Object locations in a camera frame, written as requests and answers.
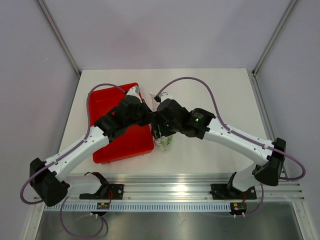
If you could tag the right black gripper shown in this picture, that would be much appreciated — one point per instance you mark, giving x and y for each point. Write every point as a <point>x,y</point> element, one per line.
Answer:
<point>157,119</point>

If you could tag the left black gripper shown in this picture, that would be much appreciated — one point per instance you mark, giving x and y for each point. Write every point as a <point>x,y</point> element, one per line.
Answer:
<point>146,111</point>

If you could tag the green toy watermelon ball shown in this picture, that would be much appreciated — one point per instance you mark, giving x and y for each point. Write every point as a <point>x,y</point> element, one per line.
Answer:
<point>165,141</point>

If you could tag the clear dotted zip bag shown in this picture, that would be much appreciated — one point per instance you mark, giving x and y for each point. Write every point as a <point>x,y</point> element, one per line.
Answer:
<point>156,141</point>

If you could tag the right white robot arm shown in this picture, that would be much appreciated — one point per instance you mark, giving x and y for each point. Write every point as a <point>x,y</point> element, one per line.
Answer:
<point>267,157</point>

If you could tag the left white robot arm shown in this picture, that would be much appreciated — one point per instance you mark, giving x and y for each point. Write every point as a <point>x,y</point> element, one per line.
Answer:
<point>50,178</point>

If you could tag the red plastic tray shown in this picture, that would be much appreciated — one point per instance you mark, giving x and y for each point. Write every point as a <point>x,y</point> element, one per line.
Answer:
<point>123,142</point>

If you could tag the left small circuit board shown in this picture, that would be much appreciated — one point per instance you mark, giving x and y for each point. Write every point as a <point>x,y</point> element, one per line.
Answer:
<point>103,205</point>

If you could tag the small circuit board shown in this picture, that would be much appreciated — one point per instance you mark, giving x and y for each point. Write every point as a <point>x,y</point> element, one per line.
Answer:
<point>103,205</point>
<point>238,208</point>

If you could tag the right small circuit board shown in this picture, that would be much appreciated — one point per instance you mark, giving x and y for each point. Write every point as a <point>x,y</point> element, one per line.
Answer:
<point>238,208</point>

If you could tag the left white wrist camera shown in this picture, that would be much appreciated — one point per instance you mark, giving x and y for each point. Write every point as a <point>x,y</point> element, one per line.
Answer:
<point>134,91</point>

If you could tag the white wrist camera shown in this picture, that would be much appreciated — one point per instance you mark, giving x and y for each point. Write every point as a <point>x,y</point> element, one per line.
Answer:
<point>134,91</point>
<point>162,97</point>

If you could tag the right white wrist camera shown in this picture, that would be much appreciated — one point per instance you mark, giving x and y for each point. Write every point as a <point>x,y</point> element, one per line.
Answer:
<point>162,97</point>

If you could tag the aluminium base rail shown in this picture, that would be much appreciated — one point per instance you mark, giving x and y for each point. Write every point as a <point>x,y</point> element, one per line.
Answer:
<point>194,188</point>

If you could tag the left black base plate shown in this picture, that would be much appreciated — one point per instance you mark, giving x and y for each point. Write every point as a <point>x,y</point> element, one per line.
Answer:
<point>113,191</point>

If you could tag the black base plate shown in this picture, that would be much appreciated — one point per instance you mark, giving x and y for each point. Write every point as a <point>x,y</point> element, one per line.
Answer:
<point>113,191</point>
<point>221,191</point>

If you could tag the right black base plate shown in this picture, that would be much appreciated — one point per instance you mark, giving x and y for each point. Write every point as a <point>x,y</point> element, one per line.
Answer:
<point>221,191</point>

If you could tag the white slotted cable duct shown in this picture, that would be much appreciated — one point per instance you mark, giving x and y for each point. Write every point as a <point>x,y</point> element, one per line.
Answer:
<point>118,206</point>

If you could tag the left aluminium frame post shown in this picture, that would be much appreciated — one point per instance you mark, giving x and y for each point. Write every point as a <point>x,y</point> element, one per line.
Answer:
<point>48,16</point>

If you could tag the aluminium frame post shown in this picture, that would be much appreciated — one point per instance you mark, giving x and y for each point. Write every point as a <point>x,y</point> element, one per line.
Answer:
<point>284,19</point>
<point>48,16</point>

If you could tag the right aluminium frame post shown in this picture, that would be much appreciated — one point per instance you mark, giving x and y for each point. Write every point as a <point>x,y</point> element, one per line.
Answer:
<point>284,19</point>

